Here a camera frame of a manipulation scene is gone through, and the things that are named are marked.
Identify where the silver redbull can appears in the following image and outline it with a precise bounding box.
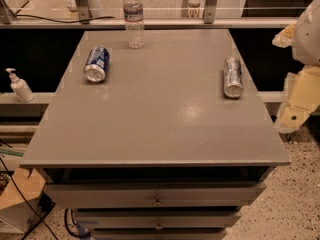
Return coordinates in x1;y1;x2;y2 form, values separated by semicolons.
223;57;243;99

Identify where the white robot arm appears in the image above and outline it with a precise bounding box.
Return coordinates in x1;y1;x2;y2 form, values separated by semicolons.
272;0;320;134

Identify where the white pump dispenser bottle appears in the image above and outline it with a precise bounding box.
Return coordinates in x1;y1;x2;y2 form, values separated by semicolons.
6;68;34;103

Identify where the black cable on floor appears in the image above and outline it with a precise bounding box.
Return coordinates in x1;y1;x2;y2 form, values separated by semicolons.
0;157;60;240

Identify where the black cable on shelf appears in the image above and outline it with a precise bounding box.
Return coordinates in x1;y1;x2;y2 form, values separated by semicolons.
13;14;116;24

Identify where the blue pepsi can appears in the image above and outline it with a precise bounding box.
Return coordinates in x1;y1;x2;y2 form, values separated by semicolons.
83;46;110;83

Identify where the drawer knob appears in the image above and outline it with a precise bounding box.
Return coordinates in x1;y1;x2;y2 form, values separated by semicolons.
153;198;163;207
155;223;164;231

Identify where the cardboard box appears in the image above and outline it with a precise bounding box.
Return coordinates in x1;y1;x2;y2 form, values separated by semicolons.
0;168;46;234

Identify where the clear plastic water bottle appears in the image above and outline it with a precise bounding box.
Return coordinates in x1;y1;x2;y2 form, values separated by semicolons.
123;0;144;49

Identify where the grey drawer cabinet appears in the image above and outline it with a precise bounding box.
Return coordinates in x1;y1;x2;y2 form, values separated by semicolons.
22;29;290;240

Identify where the top drawer knob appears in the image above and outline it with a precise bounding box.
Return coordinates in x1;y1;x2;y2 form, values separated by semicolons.
153;198;163;207

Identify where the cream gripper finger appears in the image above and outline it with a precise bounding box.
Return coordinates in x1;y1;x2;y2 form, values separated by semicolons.
275;65;320;133
272;24;295;48

